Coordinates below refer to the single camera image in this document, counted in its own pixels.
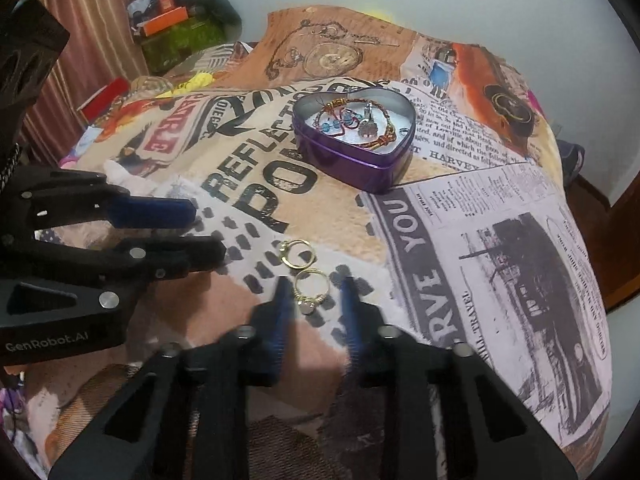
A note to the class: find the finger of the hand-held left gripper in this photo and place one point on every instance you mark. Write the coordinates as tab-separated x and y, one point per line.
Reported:
150	212
190	255

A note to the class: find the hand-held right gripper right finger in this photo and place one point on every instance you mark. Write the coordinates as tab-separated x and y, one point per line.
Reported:
355	320

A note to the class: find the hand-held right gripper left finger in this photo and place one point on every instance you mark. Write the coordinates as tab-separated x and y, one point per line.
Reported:
277	315

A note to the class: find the purple heart-shaped tin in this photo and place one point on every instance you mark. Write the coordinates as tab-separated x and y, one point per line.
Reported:
350	170

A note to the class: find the silver pendant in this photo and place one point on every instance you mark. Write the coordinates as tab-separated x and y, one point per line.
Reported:
369	127

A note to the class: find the newspaper print blanket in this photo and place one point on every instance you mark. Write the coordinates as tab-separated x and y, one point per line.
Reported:
450	240

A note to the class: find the red box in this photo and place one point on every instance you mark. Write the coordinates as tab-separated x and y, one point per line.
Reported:
107	95

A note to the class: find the green cloth table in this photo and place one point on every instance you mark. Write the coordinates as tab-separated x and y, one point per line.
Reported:
185	40

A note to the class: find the orange box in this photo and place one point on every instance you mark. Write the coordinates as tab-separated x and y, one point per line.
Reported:
167	19

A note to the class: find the striped red curtain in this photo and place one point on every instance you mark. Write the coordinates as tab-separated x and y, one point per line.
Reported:
95	25

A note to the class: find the clutter pile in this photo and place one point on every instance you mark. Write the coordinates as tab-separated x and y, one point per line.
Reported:
150	2

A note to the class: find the grey plush cushion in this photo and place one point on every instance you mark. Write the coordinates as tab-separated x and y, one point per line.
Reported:
220	10

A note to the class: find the dark shoe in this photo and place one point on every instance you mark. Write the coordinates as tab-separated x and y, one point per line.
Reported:
570	160

